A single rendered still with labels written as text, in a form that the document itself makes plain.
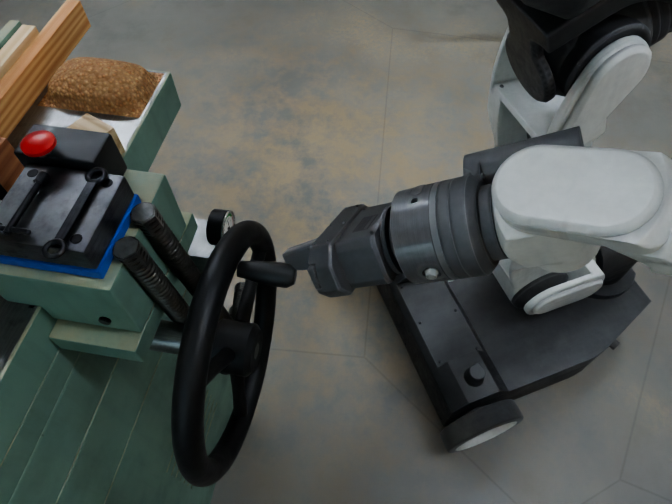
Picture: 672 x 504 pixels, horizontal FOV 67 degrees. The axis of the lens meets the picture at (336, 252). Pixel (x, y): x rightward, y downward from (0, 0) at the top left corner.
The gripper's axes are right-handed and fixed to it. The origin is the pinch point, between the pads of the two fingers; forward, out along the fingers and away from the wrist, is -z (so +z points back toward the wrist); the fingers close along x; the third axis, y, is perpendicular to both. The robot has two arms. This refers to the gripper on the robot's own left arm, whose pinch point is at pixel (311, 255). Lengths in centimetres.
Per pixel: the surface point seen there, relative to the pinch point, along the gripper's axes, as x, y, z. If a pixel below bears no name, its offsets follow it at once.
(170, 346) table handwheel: -7.9, -4.4, -17.0
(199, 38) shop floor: 159, 43, -121
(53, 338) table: -14.7, 2.5, -23.2
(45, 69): 10.2, 29.2, -34.9
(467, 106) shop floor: 165, -21, -18
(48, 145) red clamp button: -9.8, 19.4, -14.5
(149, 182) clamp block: -3.8, 12.7, -12.1
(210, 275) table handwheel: -9.5, 4.0, -4.4
